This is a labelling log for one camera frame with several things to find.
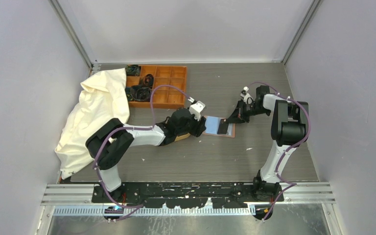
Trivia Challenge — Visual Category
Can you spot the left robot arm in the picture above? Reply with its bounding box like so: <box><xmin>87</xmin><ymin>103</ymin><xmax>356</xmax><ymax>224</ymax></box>
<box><xmin>85</xmin><ymin>108</ymin><xmax>206</xmax><ymax>202</ymax></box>

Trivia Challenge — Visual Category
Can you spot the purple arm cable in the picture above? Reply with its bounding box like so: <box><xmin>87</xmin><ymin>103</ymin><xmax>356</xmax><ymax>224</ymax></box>
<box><xmin>246</xmin><ymin>81</ymin><xmax>312</xmax><ymax>222</ymax></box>
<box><xmin>92</xmin><ymin>85</ymin><xmax>195</xmax><ymax>222</ymax></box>

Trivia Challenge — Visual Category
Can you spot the black coiled cable large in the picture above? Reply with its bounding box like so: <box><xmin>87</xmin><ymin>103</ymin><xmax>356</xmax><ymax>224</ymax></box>
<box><xmin>125</xmin><ymin>85</ymin><xmax>152</xmax><ymax>102</ymax></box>

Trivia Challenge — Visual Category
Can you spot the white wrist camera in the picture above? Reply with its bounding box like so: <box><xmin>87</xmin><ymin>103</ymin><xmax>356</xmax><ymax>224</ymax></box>
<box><xmin>188</xmin><ymin>100</ymin><xmax>206</xmax><ymax>121</ymax></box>
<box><xmin>240</xmin><ymin>86</ymin><xmax>254</xmax><ymax>105</ymax></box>

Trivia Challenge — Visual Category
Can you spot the yellow oval tray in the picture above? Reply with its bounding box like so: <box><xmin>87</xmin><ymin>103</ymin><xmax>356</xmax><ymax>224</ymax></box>
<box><xmin>174</xmin><ymin>133</ymin><xmax>191</xmax><ymax>142</ymax></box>

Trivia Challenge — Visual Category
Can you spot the aluminium front rail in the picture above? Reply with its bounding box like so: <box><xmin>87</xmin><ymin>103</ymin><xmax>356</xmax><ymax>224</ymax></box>
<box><xmin>41</xmin><ymin>182</ymin><xmax>335</xmax><ymax>217</ymax></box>

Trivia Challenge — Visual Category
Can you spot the orange compartment organizer tray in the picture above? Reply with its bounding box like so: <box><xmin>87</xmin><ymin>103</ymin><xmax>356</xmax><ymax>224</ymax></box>
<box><xmin>125</xmin><ymin>65</ymin><xmax>187</xmax><ymax>109</ymax></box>

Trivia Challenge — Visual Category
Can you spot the black coiled cable top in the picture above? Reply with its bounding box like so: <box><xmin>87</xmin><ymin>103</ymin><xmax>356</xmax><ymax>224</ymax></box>
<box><xmin>125</xmin><ymin>65</ymin><xmax>142</xmax><ymax>77</ymax></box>

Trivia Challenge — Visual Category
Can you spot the cream cloth bag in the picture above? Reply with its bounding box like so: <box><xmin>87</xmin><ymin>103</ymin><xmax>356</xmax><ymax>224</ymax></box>
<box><xmin>55</xmin><ymin>69</ymin><xmax>130</xmax><ymax>179</ymax></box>

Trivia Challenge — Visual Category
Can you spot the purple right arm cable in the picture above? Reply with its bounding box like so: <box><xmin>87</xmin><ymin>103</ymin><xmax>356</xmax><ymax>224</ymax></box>
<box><xmin>246</xmin><ymin>81</ymin><xmax>312</xmax><ymax>222</ymax></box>

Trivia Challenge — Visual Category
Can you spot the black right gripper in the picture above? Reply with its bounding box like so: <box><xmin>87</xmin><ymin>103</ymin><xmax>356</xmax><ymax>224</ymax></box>
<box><xmin>227</xmin><ymin>99</ymin><xmax>271</xmax><ymax>124</ymax></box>

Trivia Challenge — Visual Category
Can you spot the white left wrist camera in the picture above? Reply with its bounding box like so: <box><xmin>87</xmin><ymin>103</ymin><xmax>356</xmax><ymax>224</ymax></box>
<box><xmin>188</xmin><ymin>100</ymin><xmax>206</xmax><ymax>121</ymax></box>

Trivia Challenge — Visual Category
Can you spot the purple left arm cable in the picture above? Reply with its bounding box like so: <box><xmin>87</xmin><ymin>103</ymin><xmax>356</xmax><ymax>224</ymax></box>
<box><xmin>92</xmin><ymin>85</ymin><xmax>195</xmax><ymax>222</ymax></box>

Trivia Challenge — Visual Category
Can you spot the black coiled cable middle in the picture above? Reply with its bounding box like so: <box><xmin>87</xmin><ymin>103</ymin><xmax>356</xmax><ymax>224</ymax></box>
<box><xmin>141</xmin><ymin>73</ymin><xmax>155</xmax><ymax>87</ymax></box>

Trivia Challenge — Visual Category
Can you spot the black card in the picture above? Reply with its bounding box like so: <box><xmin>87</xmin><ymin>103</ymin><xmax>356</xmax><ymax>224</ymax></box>
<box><xmin>217</xmin><ymin>118</ymin><xmax>230</xmax><ymax>135</ymax></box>

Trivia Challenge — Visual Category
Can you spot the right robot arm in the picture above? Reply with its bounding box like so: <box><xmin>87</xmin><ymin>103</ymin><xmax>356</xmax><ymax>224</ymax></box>
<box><xmin>218</xmin><ymin>83</ymin><xmax>311</xmax><ymax>201</ymax></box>

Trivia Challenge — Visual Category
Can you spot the tan leather card holder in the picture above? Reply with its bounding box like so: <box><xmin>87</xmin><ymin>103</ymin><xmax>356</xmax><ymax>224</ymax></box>
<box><xmin>203</xmin><ymin>116</ymin><xmax>235</xmax><ymax>138</ymax></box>

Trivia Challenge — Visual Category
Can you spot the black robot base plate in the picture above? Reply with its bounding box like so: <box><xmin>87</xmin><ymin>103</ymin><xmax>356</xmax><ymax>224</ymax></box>
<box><xmin>92</xmin><ymin>182</ymin><xmax>284</xmax><ymax>209</ymax></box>

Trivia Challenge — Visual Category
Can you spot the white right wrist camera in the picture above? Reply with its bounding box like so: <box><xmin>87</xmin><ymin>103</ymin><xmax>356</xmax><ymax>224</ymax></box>
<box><xmin>240</xmin><ymin>86</ymin><xmax>254</xmax><ymax>105</ymax></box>

